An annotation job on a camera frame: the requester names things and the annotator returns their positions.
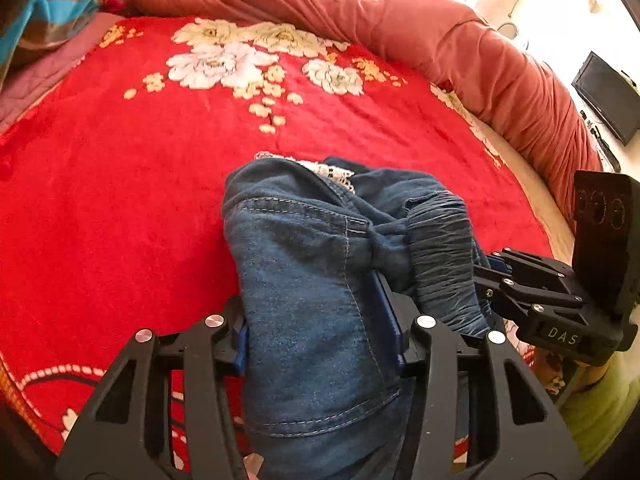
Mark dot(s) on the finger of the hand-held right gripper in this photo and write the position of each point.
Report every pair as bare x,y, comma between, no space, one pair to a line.
535,262
520,295

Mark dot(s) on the salmon pink quilt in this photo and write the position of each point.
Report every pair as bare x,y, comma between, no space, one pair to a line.
400,20

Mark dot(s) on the blue denim pants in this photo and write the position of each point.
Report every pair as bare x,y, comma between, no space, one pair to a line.
310,285

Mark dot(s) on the red floral blanket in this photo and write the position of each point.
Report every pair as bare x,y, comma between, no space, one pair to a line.
125,185

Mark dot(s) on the black monitor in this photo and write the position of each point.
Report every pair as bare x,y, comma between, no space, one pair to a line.
607,95

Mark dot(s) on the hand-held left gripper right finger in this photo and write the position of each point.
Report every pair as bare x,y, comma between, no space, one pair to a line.
387,310

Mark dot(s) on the blue striped cloth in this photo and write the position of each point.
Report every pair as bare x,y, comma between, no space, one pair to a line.
55,5

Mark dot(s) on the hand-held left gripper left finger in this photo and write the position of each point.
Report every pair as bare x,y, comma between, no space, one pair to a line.
241,345

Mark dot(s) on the mauve pillow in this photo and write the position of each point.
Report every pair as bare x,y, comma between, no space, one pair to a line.
45,70

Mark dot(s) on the tan bed sheet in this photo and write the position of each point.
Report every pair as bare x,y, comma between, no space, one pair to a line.
530,185

